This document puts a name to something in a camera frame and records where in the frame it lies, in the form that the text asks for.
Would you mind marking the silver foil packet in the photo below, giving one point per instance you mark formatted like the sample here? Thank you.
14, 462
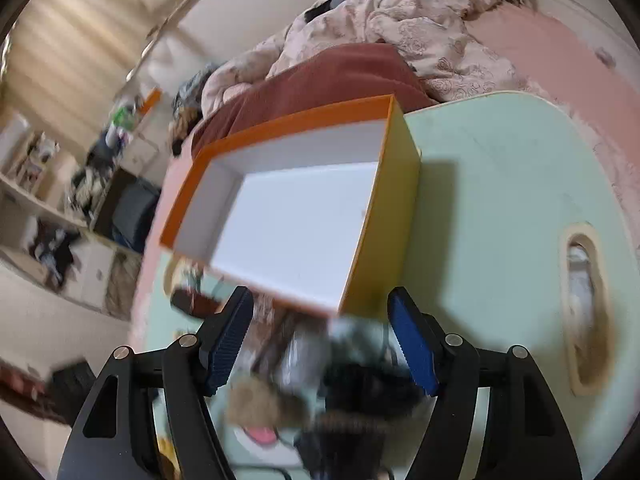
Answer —
305, 355

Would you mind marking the orange cardboard box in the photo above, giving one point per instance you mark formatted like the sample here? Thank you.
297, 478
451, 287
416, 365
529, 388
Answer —
395, 200

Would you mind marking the grey patterned cloth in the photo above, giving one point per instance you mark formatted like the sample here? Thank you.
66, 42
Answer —
192, 87

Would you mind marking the pale pink pillow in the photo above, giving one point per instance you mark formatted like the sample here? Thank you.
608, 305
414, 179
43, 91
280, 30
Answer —
225, 87

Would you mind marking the dark blue bag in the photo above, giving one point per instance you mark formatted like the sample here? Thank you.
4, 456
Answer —
135, 215

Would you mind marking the brown plush animal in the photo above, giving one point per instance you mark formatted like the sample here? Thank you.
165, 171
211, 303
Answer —
184, 130

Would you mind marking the tan plush toy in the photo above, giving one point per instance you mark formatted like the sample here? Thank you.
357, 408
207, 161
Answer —
260, 400

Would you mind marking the green packet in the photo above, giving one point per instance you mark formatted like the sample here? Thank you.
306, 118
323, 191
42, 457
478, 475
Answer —
123, 115

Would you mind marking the beige curtain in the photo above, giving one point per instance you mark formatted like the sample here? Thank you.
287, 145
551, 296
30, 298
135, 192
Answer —
75, 45

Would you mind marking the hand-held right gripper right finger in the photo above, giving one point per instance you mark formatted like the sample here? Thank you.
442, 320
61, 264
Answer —
412, 345

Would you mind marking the pink floral quilt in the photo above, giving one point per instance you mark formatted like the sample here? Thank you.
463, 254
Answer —
400, 25

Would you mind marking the small orange bin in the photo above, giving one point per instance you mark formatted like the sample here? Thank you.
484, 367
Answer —
150, 100

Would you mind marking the white shelf unit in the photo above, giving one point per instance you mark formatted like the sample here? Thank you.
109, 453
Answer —
95, 255

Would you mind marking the white drawer cabinet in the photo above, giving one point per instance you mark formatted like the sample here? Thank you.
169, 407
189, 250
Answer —
142, 145

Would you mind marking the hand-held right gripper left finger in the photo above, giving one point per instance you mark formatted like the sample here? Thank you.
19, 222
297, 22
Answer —
230, 345

